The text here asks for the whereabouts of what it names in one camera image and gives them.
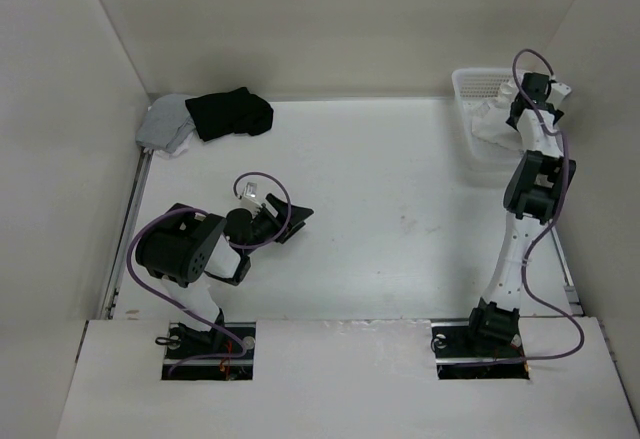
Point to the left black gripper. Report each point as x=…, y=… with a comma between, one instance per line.
x=296, y=221

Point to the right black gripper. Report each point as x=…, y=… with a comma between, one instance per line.
x=557, y=115

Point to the white tank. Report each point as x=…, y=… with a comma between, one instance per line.
x=489, y=118
x=182, y=148

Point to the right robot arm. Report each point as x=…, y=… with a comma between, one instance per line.
x=533, y=200

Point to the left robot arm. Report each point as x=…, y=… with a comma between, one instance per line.
x=177, y=255

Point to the black folded tank top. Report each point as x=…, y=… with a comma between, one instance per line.
x=238, y=112

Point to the white folded tank top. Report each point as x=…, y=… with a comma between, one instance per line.
x=182, y=148

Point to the grey folded tank top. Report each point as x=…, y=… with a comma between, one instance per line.
x=166, y=123

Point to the white plastic basket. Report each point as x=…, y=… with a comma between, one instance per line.
x=484, y=97

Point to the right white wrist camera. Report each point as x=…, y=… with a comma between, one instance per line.
x=558, y=92

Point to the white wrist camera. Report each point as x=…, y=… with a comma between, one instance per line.
x=248, y=191
x=558, y=92

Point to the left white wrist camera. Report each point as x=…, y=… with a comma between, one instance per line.
x=248, y=191

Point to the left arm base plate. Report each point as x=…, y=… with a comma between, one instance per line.
x=207, y=355

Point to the left metal table rail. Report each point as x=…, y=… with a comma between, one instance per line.
x=112, y=281

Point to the metal table rail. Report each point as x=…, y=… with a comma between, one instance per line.
x=569, y=285
x=112, y=281

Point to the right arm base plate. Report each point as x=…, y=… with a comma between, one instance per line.
x=459, y=357

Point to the right metal table rail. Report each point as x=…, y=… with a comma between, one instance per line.
x=569, y=285

